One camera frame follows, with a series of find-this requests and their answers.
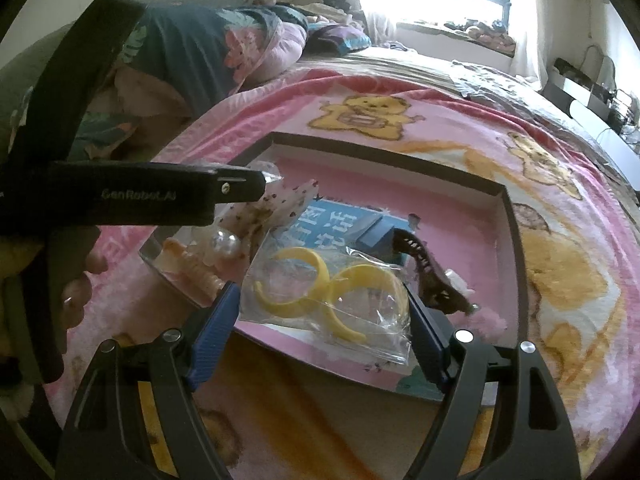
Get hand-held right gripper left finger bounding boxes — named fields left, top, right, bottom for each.
left=54, top=281, right=242, bottom=480

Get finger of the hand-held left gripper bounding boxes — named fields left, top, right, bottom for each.
left=215, top=168, right=267, bottom=202

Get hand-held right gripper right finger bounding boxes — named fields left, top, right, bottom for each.
left=406, top=290, right=583, bottom=480

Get polka dot bow bag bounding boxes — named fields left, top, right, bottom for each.
left=215, top=160, right=322, bottom=262

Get pink pompom hair clip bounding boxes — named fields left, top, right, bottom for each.
left=467, top=302, right=508, bottom=336

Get bag of yellow bangles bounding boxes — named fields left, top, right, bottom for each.
left=239, top=232, right=414, bottom=367

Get shallow cardboard box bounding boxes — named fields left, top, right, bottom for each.
left=139, top=132, right=530, bottom=403

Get person's left hand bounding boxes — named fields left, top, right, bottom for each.
left=61, top=251, right=107, bottom=345

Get pink hair claw clip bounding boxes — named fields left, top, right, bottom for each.
left=156, top=237, right=227, bottom=309

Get brown hair claw clip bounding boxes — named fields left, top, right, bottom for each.
left=392, top=227, right=479, bottom=317

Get blue printed card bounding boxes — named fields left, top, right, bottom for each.
left=295, top=198, right=417, bottom=267

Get dark blue small box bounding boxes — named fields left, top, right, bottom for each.
left=356, top=214, right=402, bottom=259

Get dark floral quilt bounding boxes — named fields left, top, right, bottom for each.
left=10, top=4, right=309, bottom=162

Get pink bear printed blanket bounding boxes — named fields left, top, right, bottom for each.
left=45, top=67, right=640, bottom=480

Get purple and teal pillow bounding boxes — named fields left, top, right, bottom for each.
left=312, top=25, right=372, bottom=57

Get clothes pile on bed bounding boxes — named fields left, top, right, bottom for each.
left=260, top=0, right=369, bottom=29

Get white sheer curtain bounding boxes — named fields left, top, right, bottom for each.
left=352, top=0, right=402, bottom=50
left=505, top=0, right=549, bottom=87

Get white desk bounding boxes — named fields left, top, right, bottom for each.
left=542, top=57, right=640, bottom=162

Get clothes pile on windowsill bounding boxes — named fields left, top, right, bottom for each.
left=442, top=17, right=517, bottom=59

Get arched desk mirror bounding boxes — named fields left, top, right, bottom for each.
left=584, top=45, right=619, bottom=92

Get pearl hair tie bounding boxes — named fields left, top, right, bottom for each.
left=206, top=227, right=247, bottom=264

